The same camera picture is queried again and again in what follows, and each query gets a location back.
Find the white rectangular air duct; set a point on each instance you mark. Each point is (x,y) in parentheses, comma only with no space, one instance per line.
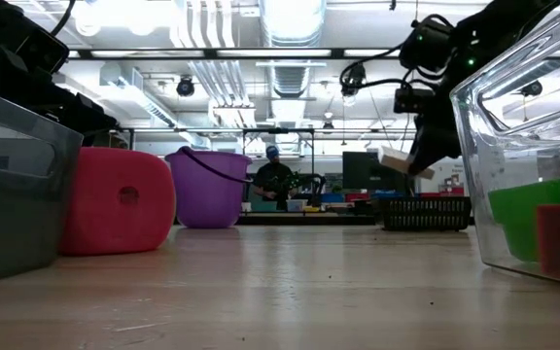
(134,92)

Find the person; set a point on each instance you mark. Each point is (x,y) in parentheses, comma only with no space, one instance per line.
(271,180)

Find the white orange-print card box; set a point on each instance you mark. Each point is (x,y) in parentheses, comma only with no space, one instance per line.
(396,160)

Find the black overhead light beam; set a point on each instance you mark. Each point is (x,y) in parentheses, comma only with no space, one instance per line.
(212,53)

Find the blue storage bin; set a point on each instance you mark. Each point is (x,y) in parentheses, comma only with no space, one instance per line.
(332,198)

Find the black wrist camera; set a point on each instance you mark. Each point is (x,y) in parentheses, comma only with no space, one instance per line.
(42,48)
(413,101)

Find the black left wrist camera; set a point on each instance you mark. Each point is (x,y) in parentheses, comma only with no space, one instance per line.
(42,48)

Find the black computer monitor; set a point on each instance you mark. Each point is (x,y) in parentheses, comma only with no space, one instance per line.
(362,170)

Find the red storage bin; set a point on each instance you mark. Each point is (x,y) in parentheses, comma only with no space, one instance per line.
(358,197)

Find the round silver air duct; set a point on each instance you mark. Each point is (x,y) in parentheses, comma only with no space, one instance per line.
(292,29)

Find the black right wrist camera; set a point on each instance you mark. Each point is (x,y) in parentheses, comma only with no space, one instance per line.
(413,101)

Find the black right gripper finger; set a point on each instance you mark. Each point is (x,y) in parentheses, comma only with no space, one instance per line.
(435,146)

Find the clear plastic bin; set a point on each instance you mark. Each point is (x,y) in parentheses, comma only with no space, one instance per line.
(479,194)

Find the purple plastic bucket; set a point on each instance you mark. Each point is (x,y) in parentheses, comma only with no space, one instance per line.
(207,194)

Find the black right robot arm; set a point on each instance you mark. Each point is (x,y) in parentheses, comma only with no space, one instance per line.
(494,19)

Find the black metal table frame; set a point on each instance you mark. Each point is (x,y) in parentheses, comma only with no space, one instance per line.
(309,220)

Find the black ceiling spotlight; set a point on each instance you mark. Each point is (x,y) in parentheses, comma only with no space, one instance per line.
(355,73)
(185,87)

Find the grey translucent plastic bin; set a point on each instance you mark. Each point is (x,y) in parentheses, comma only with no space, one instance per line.
(17,219)

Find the red foam die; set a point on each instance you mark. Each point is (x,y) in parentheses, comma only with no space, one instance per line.
(115,204)

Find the black mesh basket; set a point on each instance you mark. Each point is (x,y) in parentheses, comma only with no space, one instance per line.
(426,214)

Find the black background robot arm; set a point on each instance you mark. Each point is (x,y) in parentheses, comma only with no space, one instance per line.
(309,185)

